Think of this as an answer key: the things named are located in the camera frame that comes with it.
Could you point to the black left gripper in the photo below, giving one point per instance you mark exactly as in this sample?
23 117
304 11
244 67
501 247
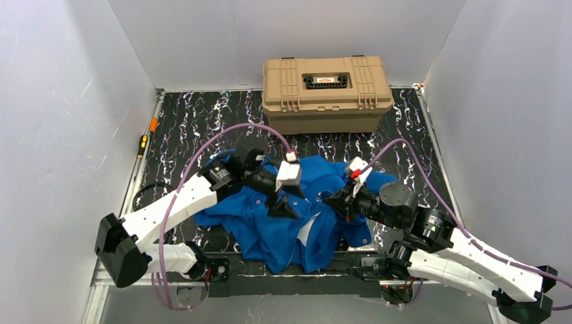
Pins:
277 194

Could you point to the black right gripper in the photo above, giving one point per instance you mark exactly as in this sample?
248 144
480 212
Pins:
348 200

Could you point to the blue zip jacket white lining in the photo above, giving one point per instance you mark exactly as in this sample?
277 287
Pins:
309 241

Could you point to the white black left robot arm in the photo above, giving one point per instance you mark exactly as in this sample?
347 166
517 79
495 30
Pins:
132 246

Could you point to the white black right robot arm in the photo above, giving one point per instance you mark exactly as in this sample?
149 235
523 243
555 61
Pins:
433 247

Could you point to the tan plastic toolbox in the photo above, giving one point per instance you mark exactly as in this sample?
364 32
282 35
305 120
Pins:
329 95

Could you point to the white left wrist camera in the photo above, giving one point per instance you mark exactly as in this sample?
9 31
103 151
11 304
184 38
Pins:
288 176

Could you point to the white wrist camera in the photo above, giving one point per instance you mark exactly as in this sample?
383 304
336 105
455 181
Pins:
357 170
288 176

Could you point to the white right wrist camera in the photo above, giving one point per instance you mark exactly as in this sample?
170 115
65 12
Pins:
357 170

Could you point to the orange handled screwdriver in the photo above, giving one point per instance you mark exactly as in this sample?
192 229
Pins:
153 125

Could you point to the yellow black handled screwdriver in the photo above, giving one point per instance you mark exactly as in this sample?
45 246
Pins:
142 144

